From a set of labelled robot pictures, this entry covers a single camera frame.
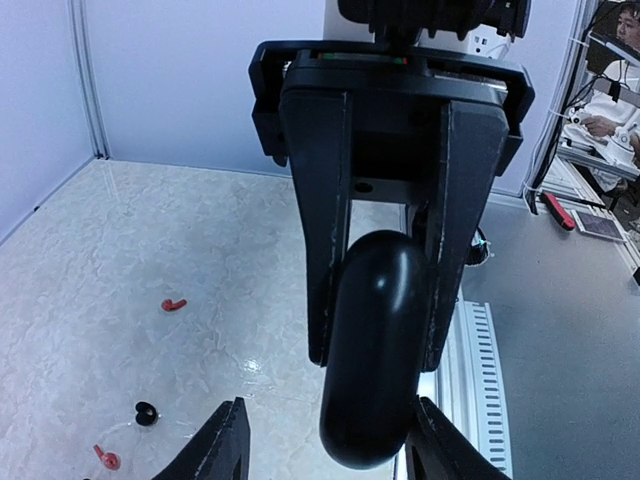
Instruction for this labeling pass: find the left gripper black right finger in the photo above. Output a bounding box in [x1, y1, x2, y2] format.
[405, 397, 508, 480]

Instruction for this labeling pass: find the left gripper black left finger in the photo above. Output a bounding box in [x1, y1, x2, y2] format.
[153, 397, 251, 480]

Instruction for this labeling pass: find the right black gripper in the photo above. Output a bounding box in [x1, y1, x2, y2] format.
[249, 40, 535, 372]

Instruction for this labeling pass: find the small black charging case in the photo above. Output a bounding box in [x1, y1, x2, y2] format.
[320, 230, 431, 470]

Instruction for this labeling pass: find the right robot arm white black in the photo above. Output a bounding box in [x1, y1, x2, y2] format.
[249, 1, 535, 371]

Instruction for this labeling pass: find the black round earbud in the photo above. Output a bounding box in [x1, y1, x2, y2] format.
[135, 401, 158, 427]

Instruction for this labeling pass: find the red earbud centre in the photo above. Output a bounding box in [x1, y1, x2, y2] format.
[93, 444, 121, 471]

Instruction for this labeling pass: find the red earbud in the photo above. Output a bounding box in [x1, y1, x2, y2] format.
[160, 298, 187, 313]
[93, 444, 121, 471]

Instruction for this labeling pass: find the red earbud right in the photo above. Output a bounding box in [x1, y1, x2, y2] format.
[160, 298, 187, 313]

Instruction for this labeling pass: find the person in white shirt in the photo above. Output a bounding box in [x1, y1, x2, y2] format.
[559, 0, 640, 196]

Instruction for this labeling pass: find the aluminium front rail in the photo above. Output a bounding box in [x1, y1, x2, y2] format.
[436, 297, 513, 477]

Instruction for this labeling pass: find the red handled tool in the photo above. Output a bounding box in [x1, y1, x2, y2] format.
[539, 191, 576, 231]

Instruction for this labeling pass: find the right aluminium corner post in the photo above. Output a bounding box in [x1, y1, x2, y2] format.
[522, 1, 601, 215]

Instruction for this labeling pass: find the aluminium corner post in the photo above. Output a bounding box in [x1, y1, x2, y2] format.
[67, 0, 111, 159]
[522, 1, 601, 215]

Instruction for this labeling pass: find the left aluminium corner post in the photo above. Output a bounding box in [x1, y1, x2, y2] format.
[67, 0, 111, 159]

